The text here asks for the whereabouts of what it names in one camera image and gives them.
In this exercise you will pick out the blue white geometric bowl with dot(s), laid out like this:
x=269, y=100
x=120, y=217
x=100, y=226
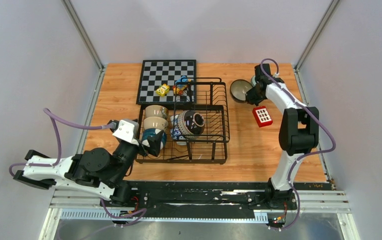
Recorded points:
x=177, y=136

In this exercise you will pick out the white grid pattern bowl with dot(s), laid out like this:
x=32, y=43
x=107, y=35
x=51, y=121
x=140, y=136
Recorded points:
x=253, y=80

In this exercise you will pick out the teal white dotted bowl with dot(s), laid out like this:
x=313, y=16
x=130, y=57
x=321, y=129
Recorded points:
x=151, y=132

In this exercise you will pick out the yellow owl toy block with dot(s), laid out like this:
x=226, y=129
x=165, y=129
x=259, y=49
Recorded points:
x=162, y=90

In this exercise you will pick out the aluminium frame post left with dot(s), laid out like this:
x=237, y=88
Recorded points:
x=71, y=11

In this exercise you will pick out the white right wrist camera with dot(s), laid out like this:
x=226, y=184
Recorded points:
x=262, y=72

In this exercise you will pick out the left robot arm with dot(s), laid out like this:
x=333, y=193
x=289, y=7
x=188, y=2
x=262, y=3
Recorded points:
x=96, y=172

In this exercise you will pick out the beige floral bowl upper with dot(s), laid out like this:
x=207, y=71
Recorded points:
x=156, y=111

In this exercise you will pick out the beige floral bowl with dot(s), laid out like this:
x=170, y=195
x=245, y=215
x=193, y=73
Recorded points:
x=155, y=122
x=156, y=111

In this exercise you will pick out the beige floral bowl lower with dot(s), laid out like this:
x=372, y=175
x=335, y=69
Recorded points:
x=155, y=122

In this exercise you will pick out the white blue rose bowl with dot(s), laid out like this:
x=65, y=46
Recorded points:
x=174, y=120

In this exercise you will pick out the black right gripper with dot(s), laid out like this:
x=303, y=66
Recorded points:
x=250, y=97

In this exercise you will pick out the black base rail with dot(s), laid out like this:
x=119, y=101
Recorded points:
x=212, y=202

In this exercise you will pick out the aluminium frame post right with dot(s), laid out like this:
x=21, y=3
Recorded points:
x=329, y=12

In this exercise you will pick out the teal glazed large bowl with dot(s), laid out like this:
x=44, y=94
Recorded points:
x=238, y=90

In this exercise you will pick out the red toy window brick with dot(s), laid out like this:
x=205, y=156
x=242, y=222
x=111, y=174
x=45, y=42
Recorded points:
x=262, y=116

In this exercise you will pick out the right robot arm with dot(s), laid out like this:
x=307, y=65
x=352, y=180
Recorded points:
x=298, y=135

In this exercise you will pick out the black patterned rim bowl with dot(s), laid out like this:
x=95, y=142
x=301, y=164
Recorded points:
x=190, y=123

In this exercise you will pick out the blue yellow toy brick car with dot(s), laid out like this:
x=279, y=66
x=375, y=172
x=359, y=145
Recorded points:
x=181, y=85

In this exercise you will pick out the black wire dish rack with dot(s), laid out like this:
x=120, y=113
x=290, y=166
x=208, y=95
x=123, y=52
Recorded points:
x=211, y=146

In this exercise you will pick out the aluminium frame post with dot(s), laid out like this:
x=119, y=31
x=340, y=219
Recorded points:
x=329, y=12
x=71, y=11

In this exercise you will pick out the black and white chessboard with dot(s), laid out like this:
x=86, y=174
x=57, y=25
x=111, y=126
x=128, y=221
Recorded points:
x=155, y=73

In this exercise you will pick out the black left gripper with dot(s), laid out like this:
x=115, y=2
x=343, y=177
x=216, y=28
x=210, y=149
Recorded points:
x=154, y=142

